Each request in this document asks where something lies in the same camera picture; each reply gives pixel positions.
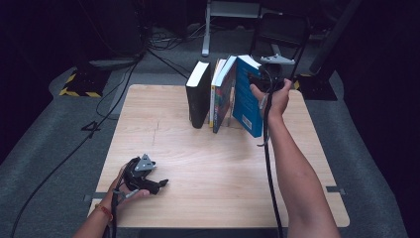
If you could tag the grey table bracket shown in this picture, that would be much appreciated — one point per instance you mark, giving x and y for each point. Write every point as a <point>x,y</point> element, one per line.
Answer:
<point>336,190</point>
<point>90,198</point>

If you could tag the person's dark clothing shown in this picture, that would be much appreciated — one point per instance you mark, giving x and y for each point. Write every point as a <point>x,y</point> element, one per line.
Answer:
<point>208,234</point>

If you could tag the person's left hand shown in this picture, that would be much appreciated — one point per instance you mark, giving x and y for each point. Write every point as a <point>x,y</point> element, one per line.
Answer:
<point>120,196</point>

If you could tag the yellow illustrated book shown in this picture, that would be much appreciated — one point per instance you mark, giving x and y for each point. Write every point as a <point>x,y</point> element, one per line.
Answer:
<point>211,112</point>

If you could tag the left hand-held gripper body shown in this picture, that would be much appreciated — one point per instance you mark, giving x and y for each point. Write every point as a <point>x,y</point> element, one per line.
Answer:
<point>137,175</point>

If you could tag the dark slanted pole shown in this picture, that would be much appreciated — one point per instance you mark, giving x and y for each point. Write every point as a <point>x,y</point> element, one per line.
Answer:
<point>333,36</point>

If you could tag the black yellow striped base plate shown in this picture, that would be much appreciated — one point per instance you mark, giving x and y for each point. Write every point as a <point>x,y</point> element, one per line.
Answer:
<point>317,89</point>
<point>84,84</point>

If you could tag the blue landscape cover book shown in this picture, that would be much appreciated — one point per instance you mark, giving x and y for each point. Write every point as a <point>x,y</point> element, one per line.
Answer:
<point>246,105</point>

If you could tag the red and blue illustrated book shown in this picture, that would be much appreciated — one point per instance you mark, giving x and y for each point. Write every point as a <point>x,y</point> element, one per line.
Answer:
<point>223,105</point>

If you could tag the grey metal stand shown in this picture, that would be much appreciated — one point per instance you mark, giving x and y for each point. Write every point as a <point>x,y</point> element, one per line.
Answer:
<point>206,36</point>

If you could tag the person's right hand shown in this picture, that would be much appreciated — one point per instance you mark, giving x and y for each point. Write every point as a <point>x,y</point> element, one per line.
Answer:
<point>277,105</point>

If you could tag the dark cabinet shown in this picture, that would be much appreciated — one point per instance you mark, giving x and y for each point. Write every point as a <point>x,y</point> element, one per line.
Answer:
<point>112,29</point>

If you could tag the black metal chair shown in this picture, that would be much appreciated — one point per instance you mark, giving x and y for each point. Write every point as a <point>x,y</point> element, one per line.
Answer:
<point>284,29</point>

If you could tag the black hardcover book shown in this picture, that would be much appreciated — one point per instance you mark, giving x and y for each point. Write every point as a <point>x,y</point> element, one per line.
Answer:
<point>198,105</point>

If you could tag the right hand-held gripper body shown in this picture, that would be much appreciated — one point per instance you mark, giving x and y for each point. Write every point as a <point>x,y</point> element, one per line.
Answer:
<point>274,79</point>

